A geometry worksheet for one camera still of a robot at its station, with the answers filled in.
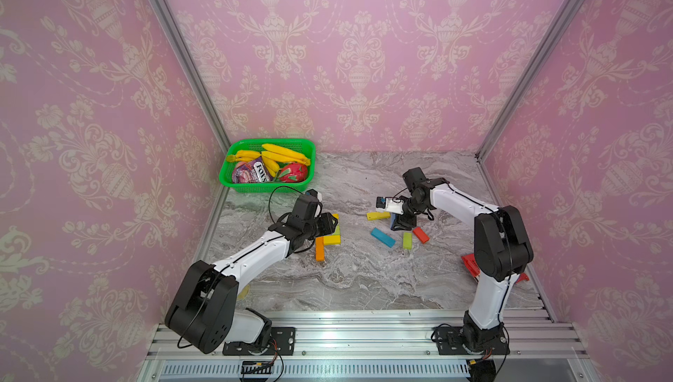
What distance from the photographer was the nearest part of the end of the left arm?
65 centimetres

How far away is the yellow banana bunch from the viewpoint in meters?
1.11

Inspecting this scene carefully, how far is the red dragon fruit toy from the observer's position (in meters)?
1.05

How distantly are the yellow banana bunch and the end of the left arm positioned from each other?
36cm

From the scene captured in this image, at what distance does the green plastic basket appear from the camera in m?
1.07

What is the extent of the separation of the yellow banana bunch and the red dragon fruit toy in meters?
0.03
